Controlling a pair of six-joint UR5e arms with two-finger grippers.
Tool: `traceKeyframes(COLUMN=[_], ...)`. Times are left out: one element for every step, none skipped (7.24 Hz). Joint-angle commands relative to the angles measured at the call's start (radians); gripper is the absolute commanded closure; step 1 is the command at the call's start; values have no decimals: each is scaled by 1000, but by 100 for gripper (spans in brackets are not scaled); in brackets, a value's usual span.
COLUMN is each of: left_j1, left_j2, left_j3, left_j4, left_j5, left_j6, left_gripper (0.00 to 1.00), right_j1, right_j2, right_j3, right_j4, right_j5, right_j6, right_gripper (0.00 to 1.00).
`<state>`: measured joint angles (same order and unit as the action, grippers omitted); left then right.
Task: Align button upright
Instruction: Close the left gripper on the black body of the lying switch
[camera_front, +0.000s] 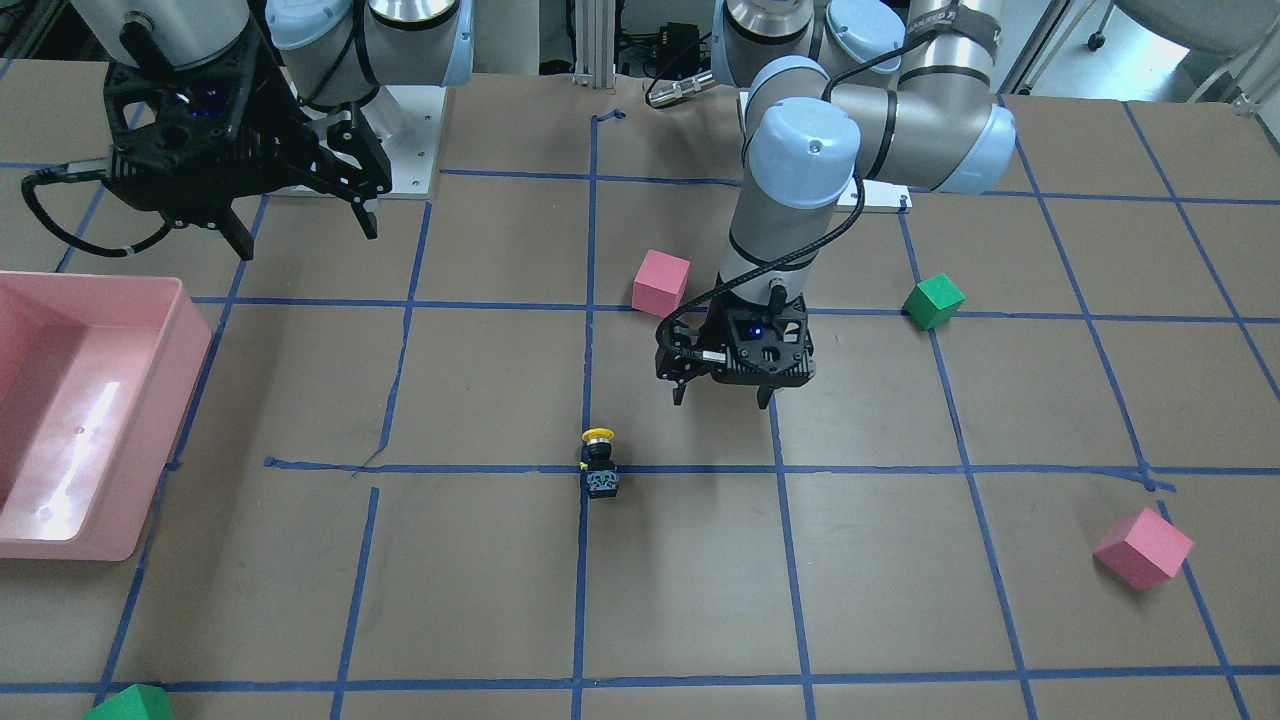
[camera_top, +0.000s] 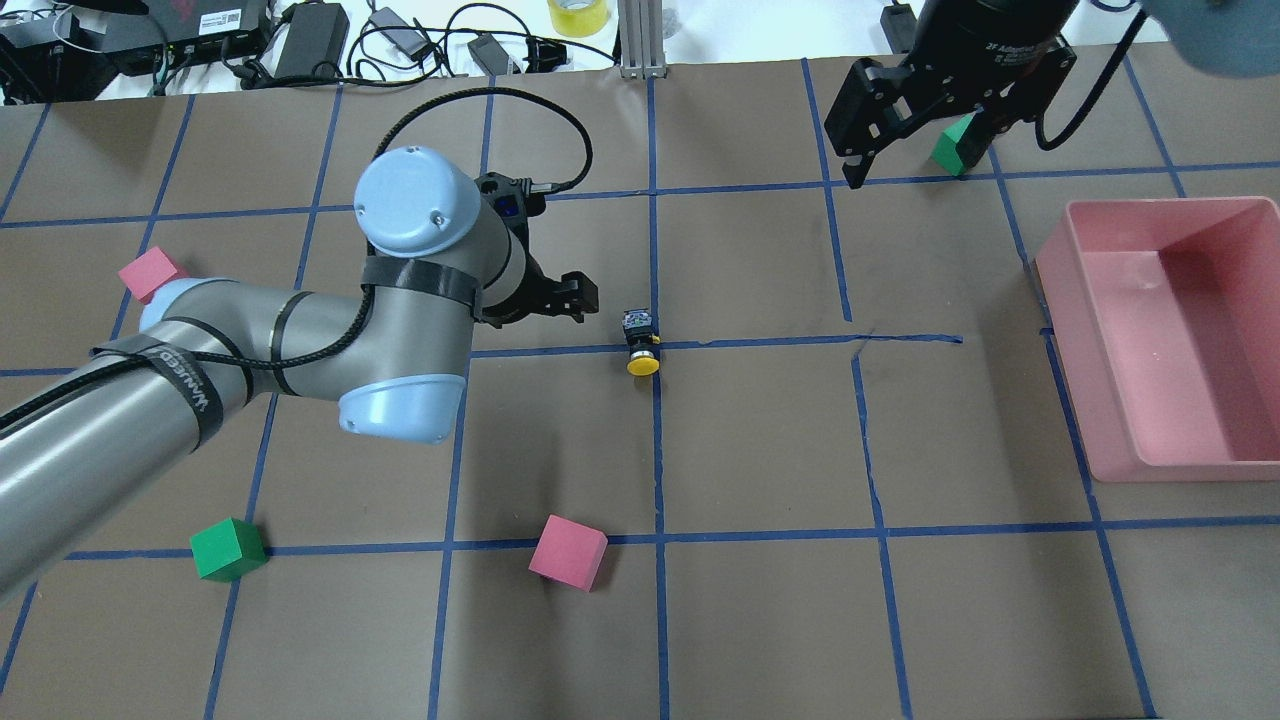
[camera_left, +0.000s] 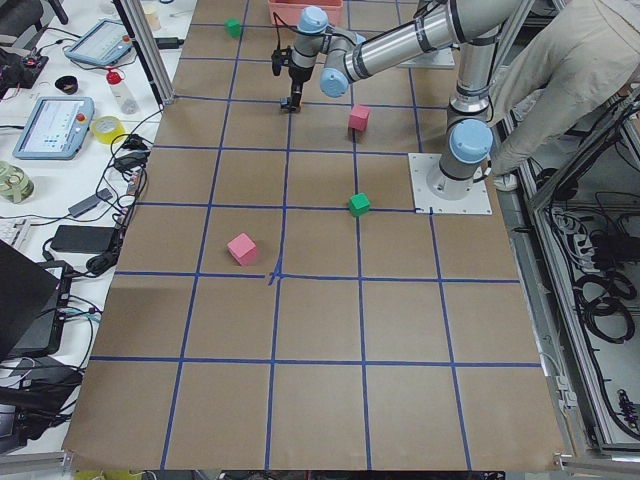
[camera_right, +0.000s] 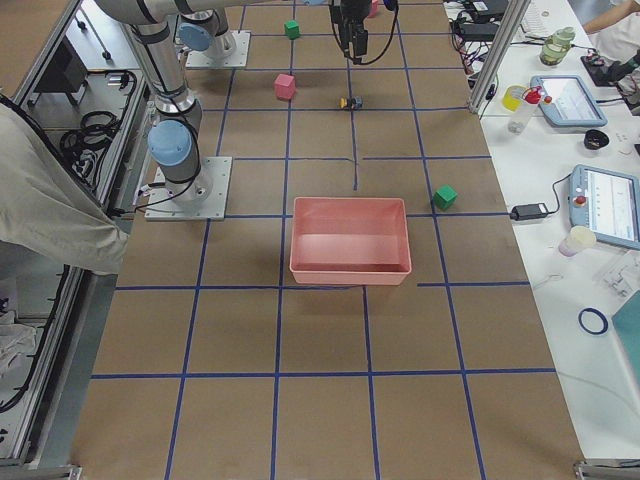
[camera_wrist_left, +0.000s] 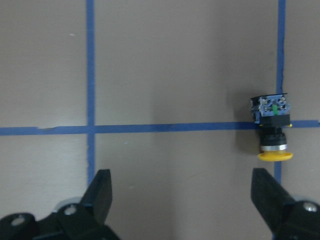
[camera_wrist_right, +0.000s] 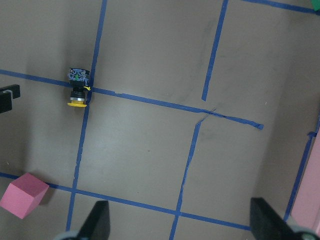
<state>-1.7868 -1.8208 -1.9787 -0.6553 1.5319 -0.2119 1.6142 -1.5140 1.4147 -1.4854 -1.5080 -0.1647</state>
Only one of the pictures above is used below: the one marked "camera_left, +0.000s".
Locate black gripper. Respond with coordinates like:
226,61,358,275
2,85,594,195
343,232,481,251
280,63,313,112

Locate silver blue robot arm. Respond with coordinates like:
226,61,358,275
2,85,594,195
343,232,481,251
271,1,522,137

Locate tall pink block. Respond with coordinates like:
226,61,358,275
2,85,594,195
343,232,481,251
348,104,371,132

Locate pink plastic bin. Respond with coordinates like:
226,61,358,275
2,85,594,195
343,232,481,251
267,0,344,25

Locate green cube far corner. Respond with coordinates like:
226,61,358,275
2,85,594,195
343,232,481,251
224,18,243,38

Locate green cube near base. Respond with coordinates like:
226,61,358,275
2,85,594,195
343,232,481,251
348,192,371,218

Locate pink cube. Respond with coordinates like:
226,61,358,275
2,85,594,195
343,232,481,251
227,232,259,266

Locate red capped squeeze bottle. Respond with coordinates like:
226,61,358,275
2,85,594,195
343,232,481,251
106,69,139,115

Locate yellow tape roll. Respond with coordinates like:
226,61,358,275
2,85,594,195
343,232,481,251
90,116,126,145

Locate far teach pendant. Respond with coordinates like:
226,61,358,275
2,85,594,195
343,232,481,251
64,19,132,67

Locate teach pendant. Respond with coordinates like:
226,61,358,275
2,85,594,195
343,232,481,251
13,97,95,160
64,19,132,67

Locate brown paper table cover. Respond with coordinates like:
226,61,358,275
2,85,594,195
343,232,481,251
64,1,567,472

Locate grey usb hub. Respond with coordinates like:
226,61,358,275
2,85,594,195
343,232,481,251
68,188,113,218

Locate black small bowl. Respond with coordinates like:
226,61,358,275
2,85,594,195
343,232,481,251
54,75,79,95

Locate near teach pendant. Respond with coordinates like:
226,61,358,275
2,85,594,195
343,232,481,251
13,97,95,160

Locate black power adapter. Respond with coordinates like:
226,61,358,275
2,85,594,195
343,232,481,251
51,225,116,254

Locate green tape rolls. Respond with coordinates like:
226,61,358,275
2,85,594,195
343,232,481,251
0,161,34,204

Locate person in beige clothes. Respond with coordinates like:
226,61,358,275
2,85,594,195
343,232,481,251
489,0,639,192

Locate black laptop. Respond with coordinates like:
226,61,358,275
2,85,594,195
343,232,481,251
1,243,71,360

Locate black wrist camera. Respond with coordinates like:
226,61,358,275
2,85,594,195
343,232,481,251
271,46,292,77

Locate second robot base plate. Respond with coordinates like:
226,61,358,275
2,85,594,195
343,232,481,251
398,47,455,70

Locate aluminium frame post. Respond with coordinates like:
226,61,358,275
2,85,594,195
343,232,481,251
113,0,175,107

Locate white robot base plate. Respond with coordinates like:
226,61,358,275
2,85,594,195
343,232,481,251
408,153,492,215

